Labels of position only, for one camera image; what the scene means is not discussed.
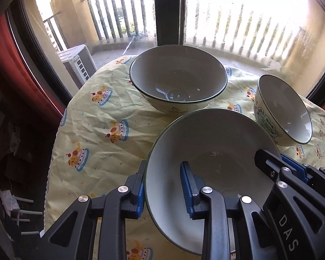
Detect white chair frame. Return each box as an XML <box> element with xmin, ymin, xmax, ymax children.
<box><xmin>0</xmin><ymin>190</ymin><xmax>44</xmax><ymax>236</ymax></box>

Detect red curtain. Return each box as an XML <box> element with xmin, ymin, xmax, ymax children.
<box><xmin>0</xmin><ymin>13</ymin><xmax>68</xmax><ymax>120</ymax></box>

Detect white air conditioner unit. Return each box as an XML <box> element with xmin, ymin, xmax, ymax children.
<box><xmin>57</xmin><ymin>44</ymin><xmax>97</xmax><ymax>85</ymax></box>

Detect yellow printed tablecloth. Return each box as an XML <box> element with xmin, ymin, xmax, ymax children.
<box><xmin>43</xmin><ymin>55</ymin><xmax>325</xmax><ymax>260</ymax></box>

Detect dark window frame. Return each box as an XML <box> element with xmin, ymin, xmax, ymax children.
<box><xmin>5</xmin><ymin>0</ymin><xmax>325</xmax><ymax>106</ymax></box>

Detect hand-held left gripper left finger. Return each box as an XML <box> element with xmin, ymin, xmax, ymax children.
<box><xmin>39</xmin><ymin>159</ymin><xmax>147</xmax><ymax>260</ymax></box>

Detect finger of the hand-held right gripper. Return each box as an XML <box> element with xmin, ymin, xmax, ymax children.
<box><xmin>281</xmin><ymin>154</ymin><xmax>325</xmax><ymax>194</ymax></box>
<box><xmin>255</xmin><ymin>148</ymin><xmax>283</xmax><ymax>185</ymax></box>

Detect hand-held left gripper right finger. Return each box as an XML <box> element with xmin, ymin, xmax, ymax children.
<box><xmin>179</xmin><ymin>161</ymin><xmax>277</xmax><ymax>260</ymax></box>

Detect cream ceramic bowl green rim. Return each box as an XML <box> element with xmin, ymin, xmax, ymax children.
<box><xmin>145</xmin><ymin>108</ymin><xmax>283</xmax><ymax>256</ymax></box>
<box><xmin>253</xmin><ymin>74</ymin><xmax>313</xmax><ymax>147</ymax></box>
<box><xmin>129</xmin><ymin>45</ymin><xmax>228</xmax><ymax>114</ymax></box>

